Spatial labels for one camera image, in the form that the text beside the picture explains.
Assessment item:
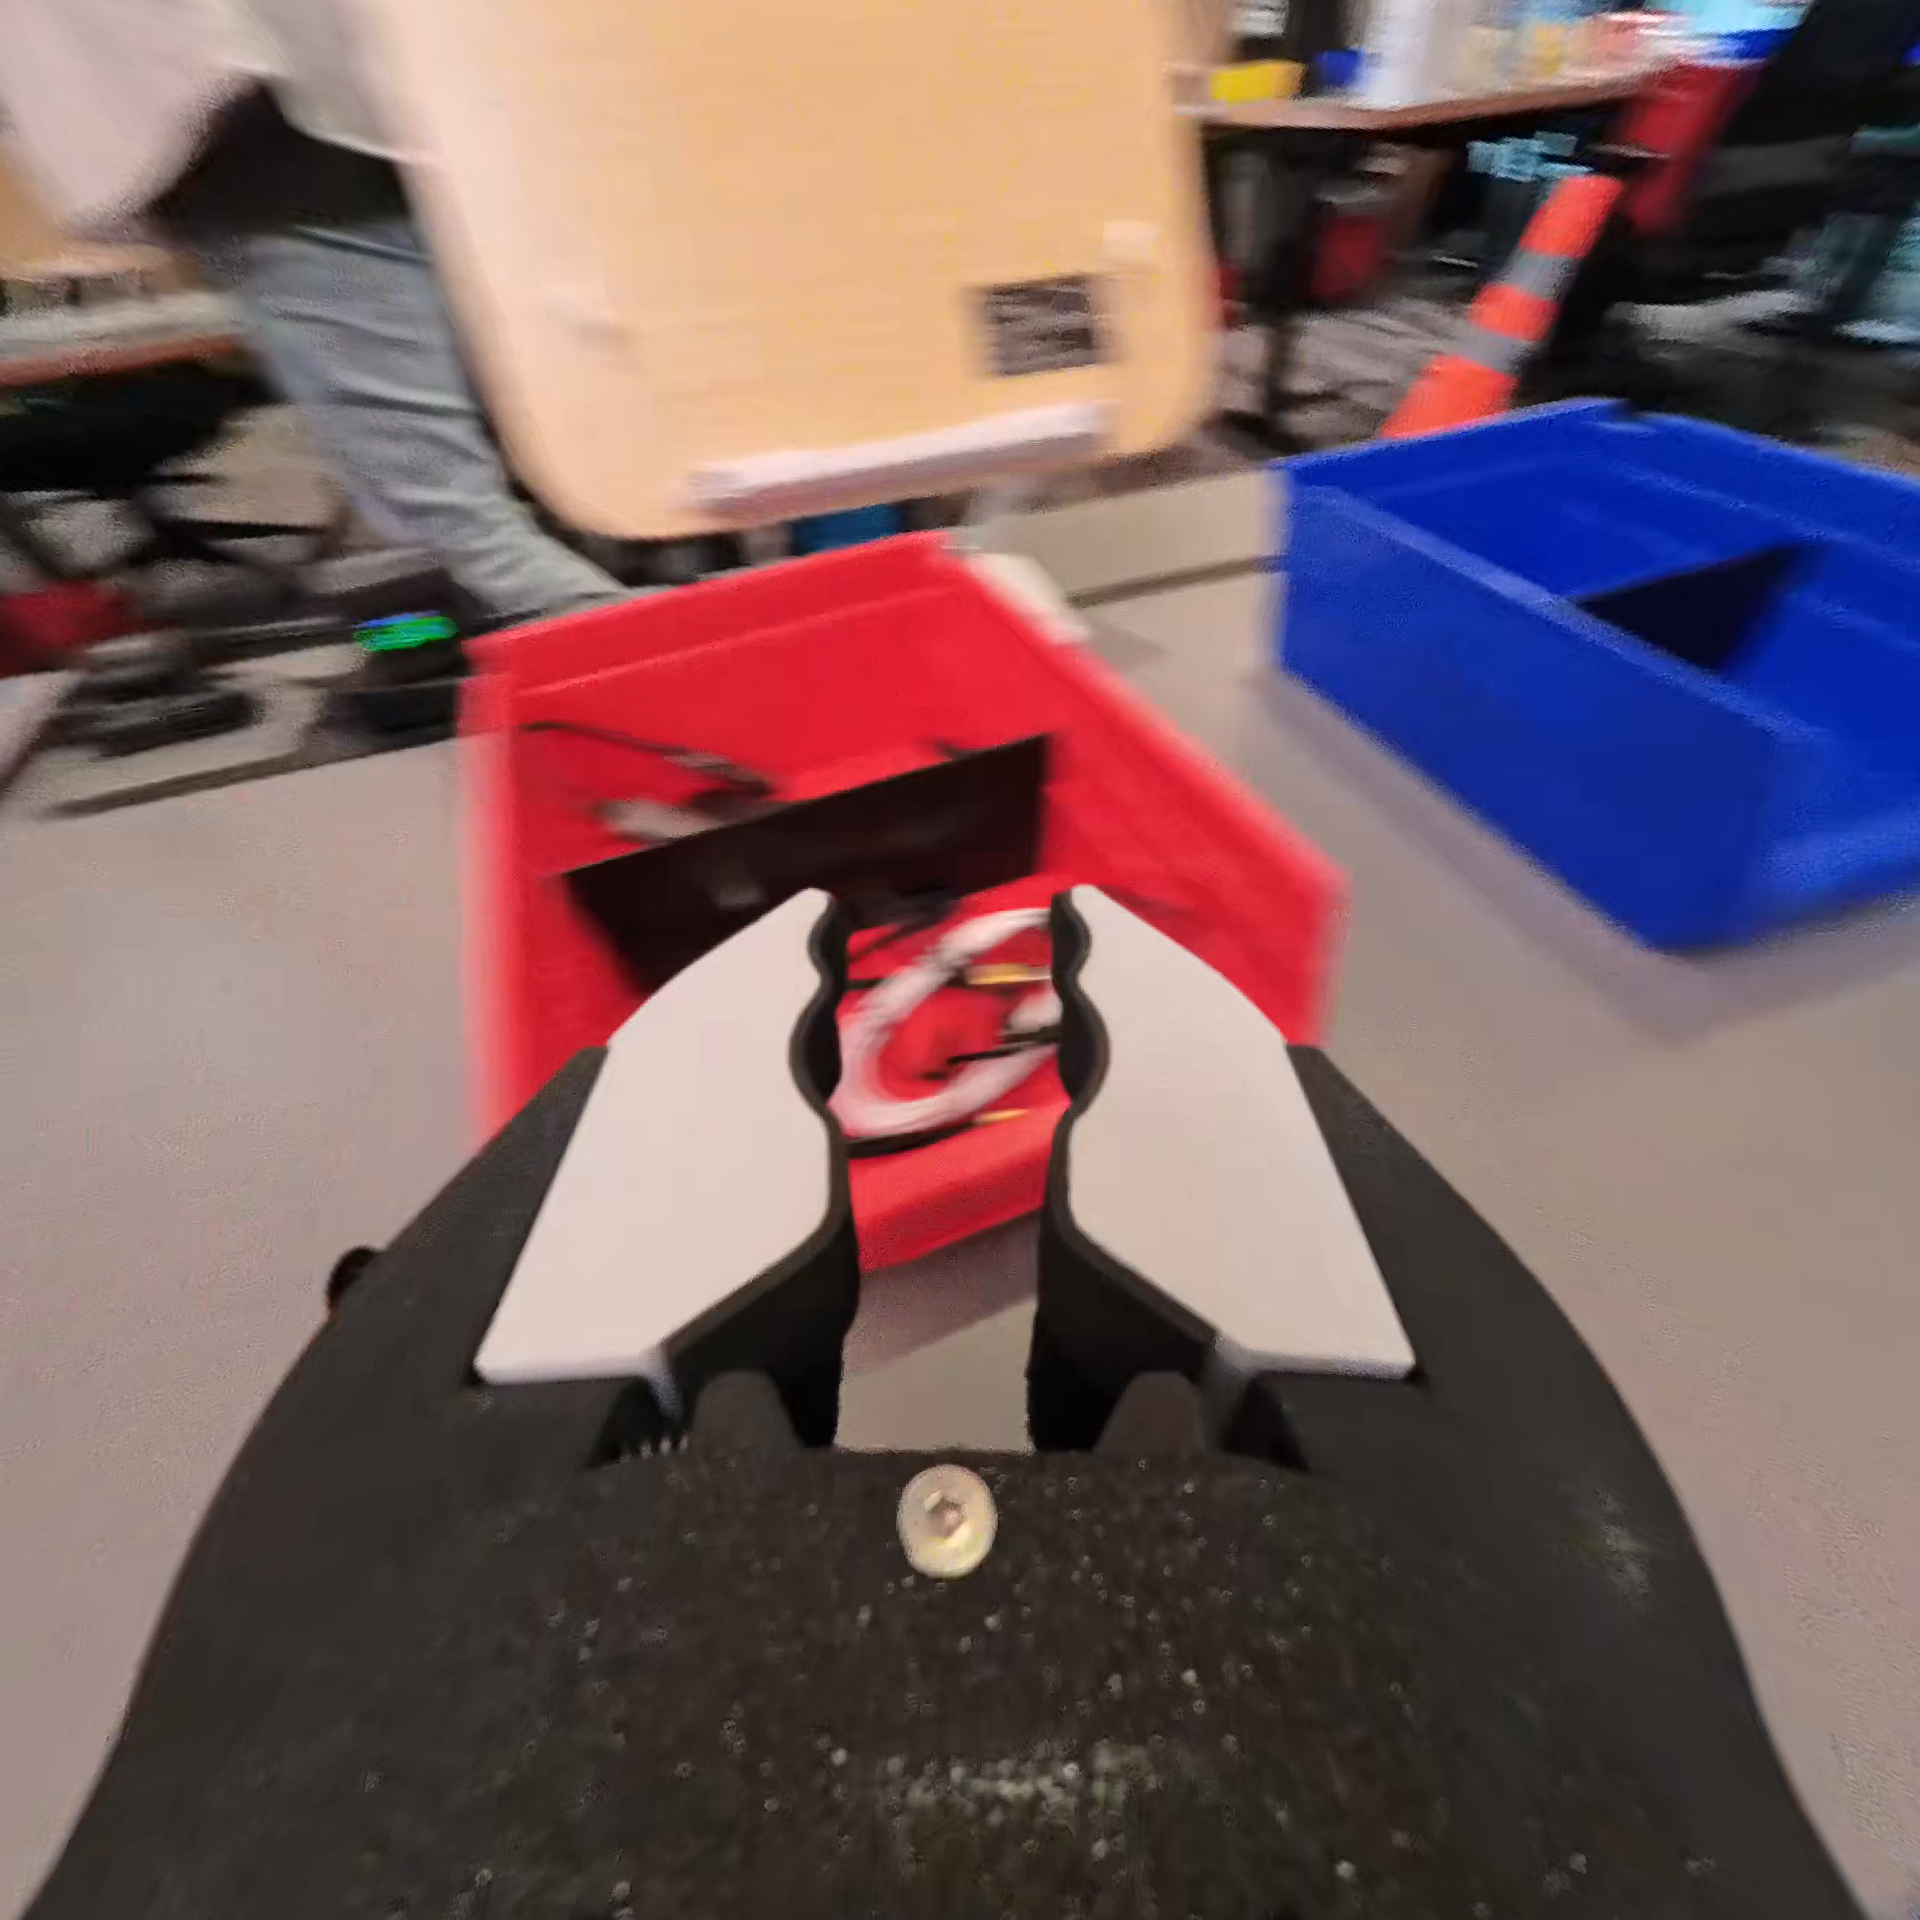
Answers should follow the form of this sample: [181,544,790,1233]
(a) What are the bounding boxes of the black thin cable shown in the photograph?
[520,719,784,818]

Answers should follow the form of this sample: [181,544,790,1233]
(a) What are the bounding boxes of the orange traffic cone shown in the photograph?
[1375,171,1631,445]

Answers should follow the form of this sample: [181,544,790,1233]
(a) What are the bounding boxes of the white cable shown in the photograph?
[829,905,1070,1145]

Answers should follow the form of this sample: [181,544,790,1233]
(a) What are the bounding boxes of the wooden background table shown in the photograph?
[1181,57,1671,145]

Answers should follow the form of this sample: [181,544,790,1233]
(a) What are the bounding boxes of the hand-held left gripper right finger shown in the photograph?
[1030,882,1421,1445]

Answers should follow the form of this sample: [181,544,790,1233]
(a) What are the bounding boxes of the large blue plastic bin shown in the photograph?
[1267,396,1920,957]

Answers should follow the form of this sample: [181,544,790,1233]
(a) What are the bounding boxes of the red plastic bin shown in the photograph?
[455,531,1347,1273]

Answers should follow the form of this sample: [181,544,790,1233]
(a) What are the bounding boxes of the black bin divider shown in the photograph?
[560,733,1056,995]
[1572,543,1806,672]

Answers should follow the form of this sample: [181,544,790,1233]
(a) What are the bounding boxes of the grey desk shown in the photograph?
[0,464,1920,1920]

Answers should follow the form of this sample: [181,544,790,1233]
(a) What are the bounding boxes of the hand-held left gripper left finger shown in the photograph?
[471,887,861,1445]

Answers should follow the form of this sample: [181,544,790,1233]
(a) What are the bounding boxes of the tan wooden chair back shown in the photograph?
[373,0,1229,544]

